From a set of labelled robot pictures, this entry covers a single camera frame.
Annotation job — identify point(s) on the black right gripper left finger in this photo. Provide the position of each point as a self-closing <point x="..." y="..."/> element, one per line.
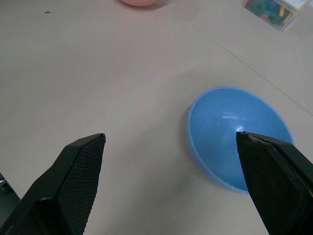
<point x="61" y="186"/>

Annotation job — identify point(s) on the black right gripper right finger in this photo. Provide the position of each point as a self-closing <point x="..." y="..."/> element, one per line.
<point x="276" y="181"/>

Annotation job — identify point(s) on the blue plastic bowl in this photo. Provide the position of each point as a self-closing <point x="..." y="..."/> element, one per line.
<point x="217" y="137"/>

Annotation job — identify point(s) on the clear box of colourful pieces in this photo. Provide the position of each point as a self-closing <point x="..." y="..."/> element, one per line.
<point x="272" y="11"/>

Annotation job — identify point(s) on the red plastic bowl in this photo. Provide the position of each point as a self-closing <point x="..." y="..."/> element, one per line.
<point x="138" y="2"/>

